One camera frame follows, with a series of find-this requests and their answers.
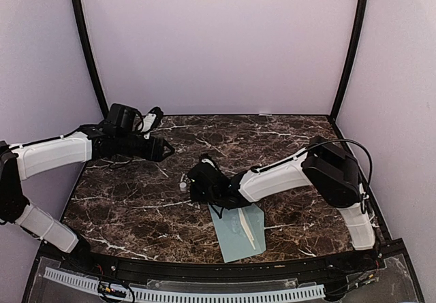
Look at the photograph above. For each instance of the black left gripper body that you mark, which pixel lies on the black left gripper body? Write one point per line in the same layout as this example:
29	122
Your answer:
153	152

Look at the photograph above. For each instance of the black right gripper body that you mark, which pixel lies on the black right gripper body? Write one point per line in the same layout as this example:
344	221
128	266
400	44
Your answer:
197	195

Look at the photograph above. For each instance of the small white glue cap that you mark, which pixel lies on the small white glue cap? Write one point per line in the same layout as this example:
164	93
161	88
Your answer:
183	186

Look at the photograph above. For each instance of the light blue paper envelope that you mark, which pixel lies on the light blue paper envelope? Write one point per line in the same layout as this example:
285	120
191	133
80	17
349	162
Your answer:
233	243

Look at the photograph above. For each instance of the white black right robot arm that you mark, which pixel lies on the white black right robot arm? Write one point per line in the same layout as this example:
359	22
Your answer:
334	172

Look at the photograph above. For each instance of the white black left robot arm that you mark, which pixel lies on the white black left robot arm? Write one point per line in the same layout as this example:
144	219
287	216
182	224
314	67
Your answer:
124	131

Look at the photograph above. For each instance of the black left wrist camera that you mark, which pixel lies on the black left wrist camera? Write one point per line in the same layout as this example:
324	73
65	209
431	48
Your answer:
152	120

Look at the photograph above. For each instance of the black front table rail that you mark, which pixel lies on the black front table rail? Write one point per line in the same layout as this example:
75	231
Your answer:
330	268

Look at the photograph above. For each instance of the black left corner frame post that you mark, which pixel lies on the black left corner frame post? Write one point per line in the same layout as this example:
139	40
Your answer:
88	56

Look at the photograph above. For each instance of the black corner frame post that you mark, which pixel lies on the black corner frame post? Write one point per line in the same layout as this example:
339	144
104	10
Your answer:
88	56
349	60

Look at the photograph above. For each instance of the black right corner frame post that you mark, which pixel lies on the black right corner frame post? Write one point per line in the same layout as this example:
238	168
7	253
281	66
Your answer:
349	60

